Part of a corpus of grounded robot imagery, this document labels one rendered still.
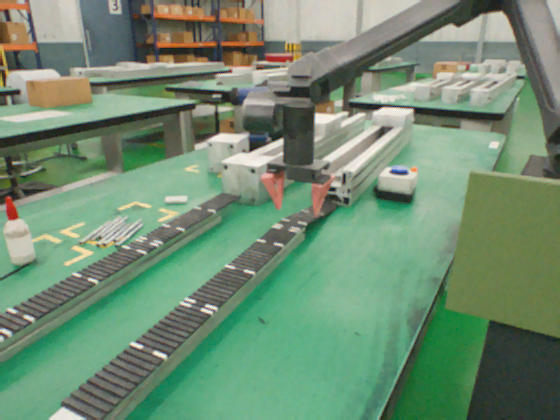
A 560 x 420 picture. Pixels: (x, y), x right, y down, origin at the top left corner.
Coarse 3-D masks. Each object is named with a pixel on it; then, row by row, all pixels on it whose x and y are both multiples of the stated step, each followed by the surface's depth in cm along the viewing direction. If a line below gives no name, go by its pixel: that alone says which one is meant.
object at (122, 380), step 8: (104, 368) 44; (112, 368) 44; (96, 376) 43; (104, 376) 43; (112, 376) 43; (120, 376) 43; (128, 376) 43; (112, 384) 42; (120, 384) 42; (128, 384) 42; (136, 384) 42; (128, 392) 41
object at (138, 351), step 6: (132, 342) 48; (126, 348) 47; (132, 348) 47; (138, 348) 47; (144, 348) 47; (126, 354) 46; (132, 354) 46; (138, 354) 46; (144, 354) 46; (150, 354) 46; (156, 354) 46; (162, 354) 46; (144, 360) 45; (150, 360) 45; (156, 360) 45; (162, 360) 45; (156, 366) 45
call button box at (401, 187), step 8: (384, 176) 99; (392, 176) 98; (400, 176) 98; (408, 176) 98; (416, 176) 100; (384, 184) 99; (392, 184) 98; (400, 184) 97; (408, 184) 97; (416, 184) 103; (384, 192) 100; (392, 192) 99; (400, 192) 98; (408, 192) 97; (392, 200) 100; (400, 200) 99; (408, 200) 98
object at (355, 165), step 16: (400, 128) 139; (352, 144) 117; (368, 144) 132; (384, 144) 119; (400, 144) 142; (336, 160) 105; (352, 160) 112; (368, 160) 104; (384, 160) 122; (336, 176) 100; (352, 176) 94; (368, 176) 107; (336, 192) 97; (352, 192) 96
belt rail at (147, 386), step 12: (300, 240) 79; (288, 252) 75; (276, 264) 71; (264, 276) 67; (252, 288) 64; (228, 300) 58; (240, 300) 61; (216, 312) 55; (228, 312) 58; (204, 324) 53; (216, 324) 56; (192, 336) 51; (204, 336) 53; (180, 348) 49; (192, 348) 51; (168, 360) 48; (180, 360) 49; (156, 372) 46; (168, 372) 48; (144, 384) 45; (156, 384) 46; (132, 396) 44; (144, 396) 44; (120, 408) 42; (132, 408) 43
